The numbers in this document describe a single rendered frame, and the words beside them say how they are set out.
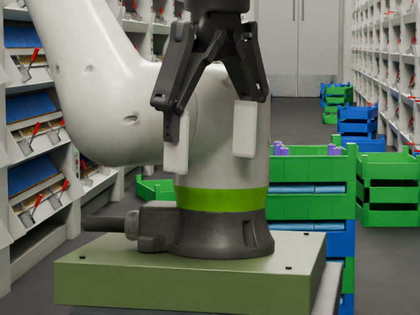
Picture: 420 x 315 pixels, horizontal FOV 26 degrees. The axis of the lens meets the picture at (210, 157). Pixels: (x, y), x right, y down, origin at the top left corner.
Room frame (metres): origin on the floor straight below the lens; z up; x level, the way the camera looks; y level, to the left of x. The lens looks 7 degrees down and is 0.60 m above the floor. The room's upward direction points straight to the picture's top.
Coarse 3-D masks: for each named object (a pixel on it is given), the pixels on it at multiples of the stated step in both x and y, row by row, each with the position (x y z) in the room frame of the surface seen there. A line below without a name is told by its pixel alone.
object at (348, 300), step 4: (344, 296) 1.88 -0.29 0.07; (348, 296) 1.88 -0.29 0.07; (352, 296) 1.88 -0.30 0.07; (344, 300) 1.88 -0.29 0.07; (348, 300) 1.88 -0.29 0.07; (352, 300) 1.88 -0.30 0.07; (344, 304) 1.88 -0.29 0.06; (348, 304) 1.88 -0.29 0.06; (352, 304) 1.88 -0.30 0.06; (340, 308) 1.88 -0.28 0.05; (344, 308) 1.88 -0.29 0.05; (348, 308) 1.88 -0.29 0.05; (352, 308) 1.88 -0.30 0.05; (340, 312) 1.88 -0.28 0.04; (344, 312) 1.88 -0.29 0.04; (348, 312) 1.88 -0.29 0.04; (352, 312) 1.88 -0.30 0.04
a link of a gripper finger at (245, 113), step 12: (240, 108) 1.10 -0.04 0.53; (252, 108) 1.09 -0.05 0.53; (240, 120) 1.10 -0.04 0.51; (252, 120) 1.09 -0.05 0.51; (240, 132) 1.10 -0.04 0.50; (252, 132) 1.09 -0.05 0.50; (240, 144) 1.10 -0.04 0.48; (252, 144) 1.09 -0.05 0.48; (240, 156) 1.10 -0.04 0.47; (252, 156) 1.09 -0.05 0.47
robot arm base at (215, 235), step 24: (96, 216) 1.23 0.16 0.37; (144, 216) 1.19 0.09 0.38; (168, 216) 1.19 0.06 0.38; (192, 216) 1.16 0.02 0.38; (216, 216) 1.15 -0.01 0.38; (240, 216) 1.16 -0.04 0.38; (264, 216) 1.20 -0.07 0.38; (144, 240) 1.17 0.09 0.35; (168, 240) 1.18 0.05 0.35; (192, 240) 1.15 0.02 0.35; (216, 240) 1.14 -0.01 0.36; (240, 240) 1.15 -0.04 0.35; (264, 240) 1.17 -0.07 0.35
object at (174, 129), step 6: (156, 96) 0.97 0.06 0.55; (156, 102) 0.96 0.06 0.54; (162, 108) 0.97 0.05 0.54; (168, 114) 0.98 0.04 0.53; (174, 114) 0.98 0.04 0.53; (168, 120) 0.98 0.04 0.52; (174, 120) 0.98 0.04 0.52; (168, 126) 0.98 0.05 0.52; (174, 126) 0.98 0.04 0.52; (168, 132) 0.98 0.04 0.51; (174, 132) 0.98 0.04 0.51; (168, 138) 0.98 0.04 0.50; (174, 138) 0.98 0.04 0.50
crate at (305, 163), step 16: (336, 144) 2.06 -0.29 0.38; (352, 144) 1.88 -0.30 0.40; (272, 160) 1.87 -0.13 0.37; (288, 160) 1.87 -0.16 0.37; (304, 160) 1.87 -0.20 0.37; (320, 160) 1.87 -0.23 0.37; (336, 160) 1.88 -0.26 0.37; (352, 160) 1.88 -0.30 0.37; (272, 176) 1.87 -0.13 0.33; (288, 176) 1.87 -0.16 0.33; (304, 176) 1.87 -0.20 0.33; (320, 176) 1.87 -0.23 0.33; (336, 176) 1.88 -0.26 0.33; (352, 176) 1.88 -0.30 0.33
